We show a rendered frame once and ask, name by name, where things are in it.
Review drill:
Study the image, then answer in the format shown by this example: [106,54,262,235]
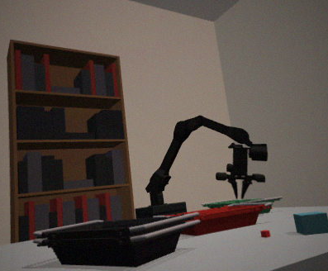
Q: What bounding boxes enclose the small red block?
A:
[261,231,270,237]

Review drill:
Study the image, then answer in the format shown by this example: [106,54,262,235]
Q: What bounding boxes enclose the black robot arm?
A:
[145,116,268,207]

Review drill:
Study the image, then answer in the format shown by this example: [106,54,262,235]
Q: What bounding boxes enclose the red plastic tray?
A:
[180,205,269,236]

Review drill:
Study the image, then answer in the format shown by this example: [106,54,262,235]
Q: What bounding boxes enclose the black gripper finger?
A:
[241,181,252,199]
[227,180,237,198]

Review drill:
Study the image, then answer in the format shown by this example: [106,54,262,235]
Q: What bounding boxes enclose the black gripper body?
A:
[216,159,265,182]

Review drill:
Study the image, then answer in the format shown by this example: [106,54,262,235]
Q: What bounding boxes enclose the teal block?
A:
[293,212,328,235]

